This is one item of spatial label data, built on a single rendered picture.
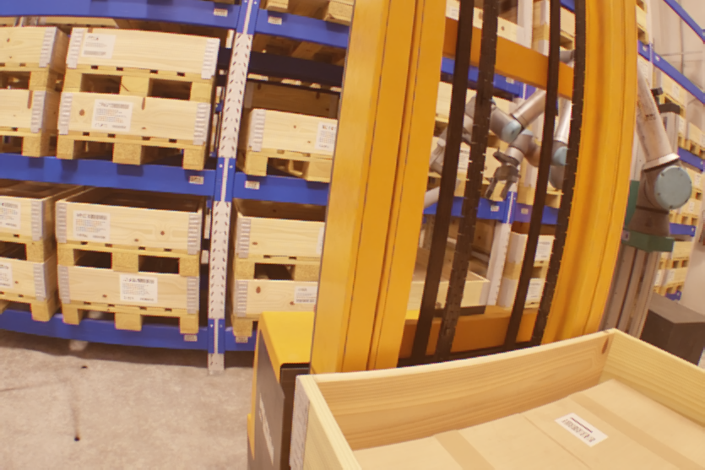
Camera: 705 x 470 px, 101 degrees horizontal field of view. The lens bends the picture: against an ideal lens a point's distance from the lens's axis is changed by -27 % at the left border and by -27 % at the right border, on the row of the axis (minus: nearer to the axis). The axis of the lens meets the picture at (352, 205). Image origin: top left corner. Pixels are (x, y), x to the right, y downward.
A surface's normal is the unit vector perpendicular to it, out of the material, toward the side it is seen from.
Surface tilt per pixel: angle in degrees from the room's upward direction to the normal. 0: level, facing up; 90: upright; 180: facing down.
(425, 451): 0
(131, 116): 90
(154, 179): 90
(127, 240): 90
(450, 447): 0
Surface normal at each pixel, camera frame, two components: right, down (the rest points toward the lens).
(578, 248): -0.93, -0.08
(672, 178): -0.43, 0.13
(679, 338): 0.00, 0.11
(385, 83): 0.33, 0.15
